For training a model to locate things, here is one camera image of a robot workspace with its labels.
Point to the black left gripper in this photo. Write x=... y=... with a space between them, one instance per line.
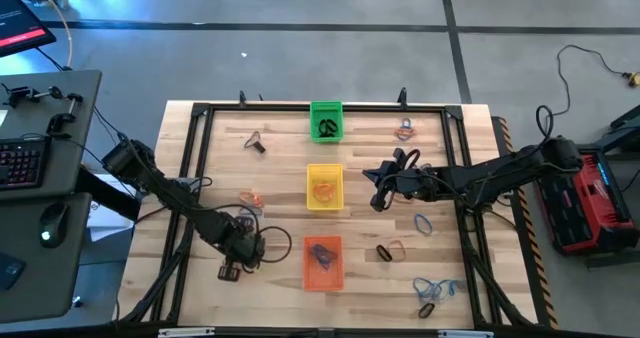
x=245 y=248

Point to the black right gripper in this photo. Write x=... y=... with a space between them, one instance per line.
x=415 y=185

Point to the black rubber band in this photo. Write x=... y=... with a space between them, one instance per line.
x=324 y=128
x=421 y=312
x=378 y=253
x=335 y=129
x=260 y=148
x=243 y=222

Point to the blue items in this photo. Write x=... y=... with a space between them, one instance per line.
x=322 y=263

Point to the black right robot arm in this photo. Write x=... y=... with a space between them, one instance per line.
x=500 y=170

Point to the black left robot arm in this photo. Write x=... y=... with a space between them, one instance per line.
x=165 y=188

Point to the yellow plastic basket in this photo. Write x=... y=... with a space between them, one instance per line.
x=312 y=170

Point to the orange plastic basket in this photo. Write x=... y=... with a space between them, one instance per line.
x=310 y=283

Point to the green plastic basket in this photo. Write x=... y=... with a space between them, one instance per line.
x=316 y=108

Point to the white paper sheet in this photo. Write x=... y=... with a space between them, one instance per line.
x=107 y=223

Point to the black desk beam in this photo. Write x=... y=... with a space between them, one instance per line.
x=107 y=195

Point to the small metal bolt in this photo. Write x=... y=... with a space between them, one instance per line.
x=76 y=301

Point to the grey desk top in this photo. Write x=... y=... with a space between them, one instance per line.
x=65 y=178
x=50 y=278

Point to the black computer mouse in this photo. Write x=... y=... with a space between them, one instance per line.
x=52 y=223

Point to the yellow black hazard strip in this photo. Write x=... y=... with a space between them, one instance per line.
x=543 y=278

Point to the red black tool case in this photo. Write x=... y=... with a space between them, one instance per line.
x=590 y=213

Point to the dark flat device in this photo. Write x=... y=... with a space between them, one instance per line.
x=9 y=270

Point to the black desk clamp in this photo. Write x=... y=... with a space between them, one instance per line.
x=62 y=120
x=30 y=94

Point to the black backlit keyboard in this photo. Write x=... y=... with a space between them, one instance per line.
x=20 y=163

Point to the black stand base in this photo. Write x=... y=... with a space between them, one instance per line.
x=625 y=128

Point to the black computer monitor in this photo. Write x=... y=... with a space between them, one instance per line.
x=20 y=23

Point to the silver metal bracket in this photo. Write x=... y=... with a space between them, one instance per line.
x=185 y=332
x=465 y=334

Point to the black aluminium table frame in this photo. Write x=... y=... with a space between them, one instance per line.
x=250 y=107

